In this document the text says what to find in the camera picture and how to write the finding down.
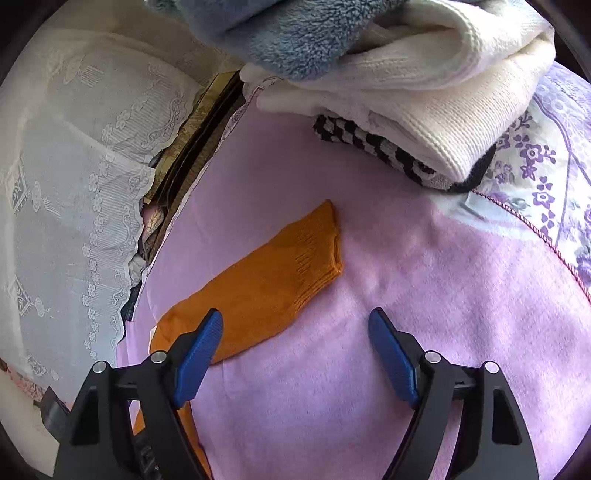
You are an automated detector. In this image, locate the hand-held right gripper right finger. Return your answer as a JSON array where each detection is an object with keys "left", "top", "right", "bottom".
[{"left": 368, "top": 307, "right": 541, "bottom": 480}]

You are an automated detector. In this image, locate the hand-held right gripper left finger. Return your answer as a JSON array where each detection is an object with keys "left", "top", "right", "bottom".
[{"left": 53, "top": 308, "right": 225, "bottom": 480}]

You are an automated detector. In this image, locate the blue fleece garment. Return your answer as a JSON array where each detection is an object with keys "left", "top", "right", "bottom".
[{"left": 148, "top": 0, "right": 407, "bottom": 83}]

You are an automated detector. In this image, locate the orange knit sweater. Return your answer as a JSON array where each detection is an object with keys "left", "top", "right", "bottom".
[{"left": 134, "top": 199, "right": 343, "bottom": 480}]

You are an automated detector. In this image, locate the white knit garment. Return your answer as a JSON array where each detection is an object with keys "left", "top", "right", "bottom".
[{"left": 240, "top": 0, "right": 555, "bottom": 181}]

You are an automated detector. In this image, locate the pink bed sheet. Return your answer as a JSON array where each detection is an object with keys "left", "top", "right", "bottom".
[{"left": 115, "top": 106, "right": 591, "bottom": 480}]

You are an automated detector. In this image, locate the grey cloth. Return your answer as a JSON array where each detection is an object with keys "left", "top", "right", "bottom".
[{"left": 128, "top": 256, "right": 149, "bottom": 284}]

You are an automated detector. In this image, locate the purple floral bedsheet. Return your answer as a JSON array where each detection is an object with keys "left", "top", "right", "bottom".
[{"left": 429, "top": 62, "right": 591, "bottom": 301}]

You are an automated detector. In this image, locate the black white checkered garment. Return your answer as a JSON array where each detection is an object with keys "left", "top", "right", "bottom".
[{"left": 314, "top": 114, "right": 497, "bottom": 193}]

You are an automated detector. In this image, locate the white lace cloth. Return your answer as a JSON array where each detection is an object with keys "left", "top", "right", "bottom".
[{"left": 0, "top": 0, "right": 241, "bottom": 398}]

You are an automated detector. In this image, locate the pink striped cloth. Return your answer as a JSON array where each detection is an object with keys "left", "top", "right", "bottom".
[{"left": 141, "top": 207, "right": 163, "bottom": 259}]

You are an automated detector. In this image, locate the brown woven mat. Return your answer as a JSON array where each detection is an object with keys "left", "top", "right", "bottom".
[{"left": 143, "top": 71, "right": 245, "bottom": 259}]

